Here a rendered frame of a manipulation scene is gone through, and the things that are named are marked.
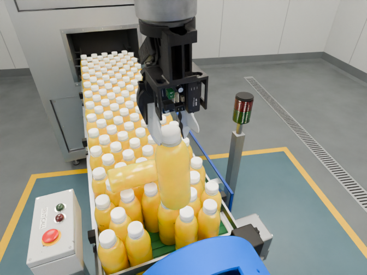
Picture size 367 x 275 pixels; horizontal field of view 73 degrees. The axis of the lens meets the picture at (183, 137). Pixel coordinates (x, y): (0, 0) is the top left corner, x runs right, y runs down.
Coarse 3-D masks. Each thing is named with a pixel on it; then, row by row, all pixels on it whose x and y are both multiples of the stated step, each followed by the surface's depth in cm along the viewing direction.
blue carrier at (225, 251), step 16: (208, 240) 45; (224, 240) 46; (240, 240) 48; (176, 256) 43; (192, 256) 42; (208, 256) 42; (224, 256) 43; (240, 256) 44; (256, 256) 48; (144, 272) 45; (160, 272) 42; (176, 272) 41; (192, 272) 40; (208, 272) 40; (224, 272) 55; (240, 272) 42; (256, 272) 43
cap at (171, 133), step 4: (168, 124) 46; (172, 124) 46; (164, 128) 45; (168, 128) 45; (172, 128) 45; (176, 128) 45; (164, 132) 44; (168, 132) 44; (172, 132) 44; (176, 132) 44; (180, 132) 45; (164, 136) 43; (168, 136) 43; (172, 136) 43; (176, 136) 44; (180, 136) 45; (164, 140) 44; (168, 140) 44; (172, 140) 44; (176, 140) 44
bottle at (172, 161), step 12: (168, 144) 45; (180, 144) 46; (156, 156) 47; (168, 156) 45; (180, 156) 45; (156, 168) 49; (168, 168) 46; (180, 168) 46; (168, 180) 48; (180, 180) 48; (168, 192) 50; (180, 192) 50; (168, 204) 53; (180, 204) 52
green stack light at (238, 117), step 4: (236, 112) 87; (240, 112) 86; (244, 112) 86; (248, 112) 87; (236, 116) 88; (240, 116) 87; (244, 116) 87; (248, 116) 88; (236, 120) 89; (240, 120) 88; (244, 120) 88; (248, 120) 89
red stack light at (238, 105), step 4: (236, 100) 85; (252, 100) 85; (236, 104) 86; (240, 104) 85; (244, 104) 84; (248, 104) 84; (252, 104) 86; (236, 108) 87; (240, 108) 85; (244, 108) 85; (248, 108) 85
